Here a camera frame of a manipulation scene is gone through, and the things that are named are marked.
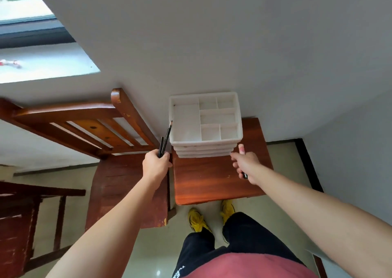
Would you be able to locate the long thin black pencil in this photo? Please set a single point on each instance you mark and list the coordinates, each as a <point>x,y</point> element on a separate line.
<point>167,135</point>

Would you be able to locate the black pen with pink cap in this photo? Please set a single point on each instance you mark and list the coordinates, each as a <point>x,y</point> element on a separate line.
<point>241,147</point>

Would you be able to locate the small red-brown wooden table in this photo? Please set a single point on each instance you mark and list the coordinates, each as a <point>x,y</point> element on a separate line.
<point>208,180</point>

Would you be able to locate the person's left forearm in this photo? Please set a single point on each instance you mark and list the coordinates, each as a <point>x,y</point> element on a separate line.
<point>116,225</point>

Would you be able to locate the white compartment organizer tray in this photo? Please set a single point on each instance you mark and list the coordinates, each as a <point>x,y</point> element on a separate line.
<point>199,145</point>
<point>202,156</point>
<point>187,123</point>
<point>202,152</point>
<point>200,149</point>

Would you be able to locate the person's yellow left shoe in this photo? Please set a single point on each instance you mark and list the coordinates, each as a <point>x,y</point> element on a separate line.
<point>198,221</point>

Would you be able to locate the person's black trousers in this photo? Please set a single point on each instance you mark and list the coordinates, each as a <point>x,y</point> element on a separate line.
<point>239,238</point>

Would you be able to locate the slatted-back wooden chair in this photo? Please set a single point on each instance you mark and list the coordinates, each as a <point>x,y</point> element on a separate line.
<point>92,124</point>

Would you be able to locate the person's right fingers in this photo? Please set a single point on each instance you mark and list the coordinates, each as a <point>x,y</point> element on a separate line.
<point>236,161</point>

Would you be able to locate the person's left hand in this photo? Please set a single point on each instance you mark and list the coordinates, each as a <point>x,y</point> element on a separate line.
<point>154,167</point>

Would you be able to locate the person's left thumb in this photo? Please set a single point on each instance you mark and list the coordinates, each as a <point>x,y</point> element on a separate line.
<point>167,161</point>

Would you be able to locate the dark wooden chair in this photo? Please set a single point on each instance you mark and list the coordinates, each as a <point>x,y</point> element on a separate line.
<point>18,219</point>

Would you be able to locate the person's pink shirt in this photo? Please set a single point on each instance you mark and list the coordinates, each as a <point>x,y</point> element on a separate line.
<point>251,267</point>

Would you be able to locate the person's yellow shoe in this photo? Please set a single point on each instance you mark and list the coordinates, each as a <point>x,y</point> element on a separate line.
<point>198,221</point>
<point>227,211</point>

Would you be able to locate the window with dark frame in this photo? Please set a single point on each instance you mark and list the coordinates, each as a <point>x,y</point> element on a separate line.
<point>27,33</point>

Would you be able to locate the person's yellow right shoe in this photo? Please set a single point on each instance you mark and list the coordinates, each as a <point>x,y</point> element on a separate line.
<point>227,211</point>

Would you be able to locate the short black pen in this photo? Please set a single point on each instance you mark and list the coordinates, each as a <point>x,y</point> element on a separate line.
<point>161,146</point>

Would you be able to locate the person's right forearm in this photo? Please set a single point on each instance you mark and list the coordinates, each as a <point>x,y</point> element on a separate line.
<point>321,219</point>

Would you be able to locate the person's right hand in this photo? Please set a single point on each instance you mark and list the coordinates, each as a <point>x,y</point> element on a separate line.
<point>251,167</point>

